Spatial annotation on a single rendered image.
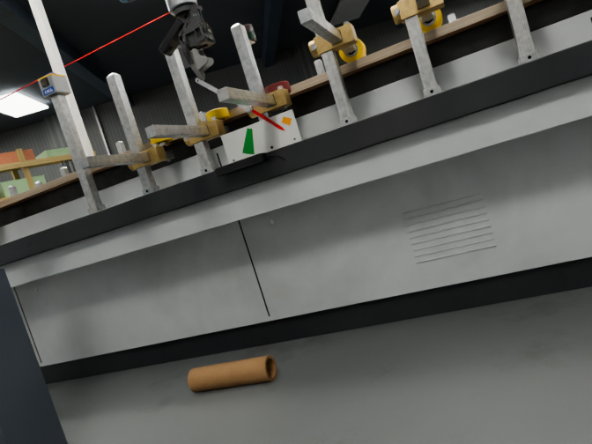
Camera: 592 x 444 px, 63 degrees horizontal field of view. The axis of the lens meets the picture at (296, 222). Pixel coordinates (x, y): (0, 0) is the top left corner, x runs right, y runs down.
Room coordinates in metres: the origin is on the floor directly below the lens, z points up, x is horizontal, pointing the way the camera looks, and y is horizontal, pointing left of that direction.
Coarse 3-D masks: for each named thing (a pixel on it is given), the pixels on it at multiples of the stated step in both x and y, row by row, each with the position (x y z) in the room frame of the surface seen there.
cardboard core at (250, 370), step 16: (192, 368) 1.62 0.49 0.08; (208, 368) 1.58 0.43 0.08; (224, 368) 1.54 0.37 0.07; (240, 368) 1.51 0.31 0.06; (256, 368) 1.49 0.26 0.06; (272, 368) 1.54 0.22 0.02; (192, 384) 1.58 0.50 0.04; (208, 384) 1.55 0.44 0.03; (224, 384) 1.54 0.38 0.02; (240, 384) 1.52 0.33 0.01
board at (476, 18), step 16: (528, 0) 1.37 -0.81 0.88; (480, 16) 1.42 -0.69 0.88; (496, 16) 1.43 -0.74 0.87; (432, 32) 1.47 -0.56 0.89; (448, 32) 1.45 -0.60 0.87; (384, 48) 1.53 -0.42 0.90; (400, 48) 1.51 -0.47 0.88; (352, 64) 1.56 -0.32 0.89; (368, 64) 1.55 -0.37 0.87; (304, 80) 1.63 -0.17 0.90; (320, 80) 1.61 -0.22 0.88; (240, 112) 1.72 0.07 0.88; (144, 144) 1.88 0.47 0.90; (64, 176) 2.03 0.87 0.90; (32, 192) 2.11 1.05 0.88; (0, 208) 2.20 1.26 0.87
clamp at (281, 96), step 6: (282, 90) 1.48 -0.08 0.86; (276, 96) 1.49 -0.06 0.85; (282, 96) 1.48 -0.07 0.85; (288, 96) 1.51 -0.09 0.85; (276, 102) 1.49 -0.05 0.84; (282, 102) 1.49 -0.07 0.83; (288, 102) 1.50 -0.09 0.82; (258, 108) 1.52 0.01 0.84; (264, 108) 1.51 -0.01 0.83; (270, 108) 1.50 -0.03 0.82; (276, 108) 1.51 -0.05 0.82; (252, 114) 1.53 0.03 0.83
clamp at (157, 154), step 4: (152, 148) 1.67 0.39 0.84; (156, 148) 1.67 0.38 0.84; (160, 148) 1.69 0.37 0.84; (148, 152) 1.68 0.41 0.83; (152, 152) 1.67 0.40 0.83; (156, 152) 1.67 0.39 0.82; (160, 152) 1.68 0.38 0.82; (164, 152) 1.70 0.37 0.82; (152, 156) 1.67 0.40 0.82; (156, 156) 1.67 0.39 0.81; (160, 156) 1.68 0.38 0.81; (164, 156) 1.70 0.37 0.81; (152, 160) 1.67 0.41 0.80; (156, 160) 1.67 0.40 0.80; (160, 160) 1.69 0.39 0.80; (132, 164) 1.71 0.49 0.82; (136, 164) 1.70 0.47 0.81; (140, 164) 1.69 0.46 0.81; (144, 164) 1.69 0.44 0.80; (148, 164) 1.68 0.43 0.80; (152, 164) 1.71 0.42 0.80; (132, 168) 1.72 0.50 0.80; (136, 168) 1.70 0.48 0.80
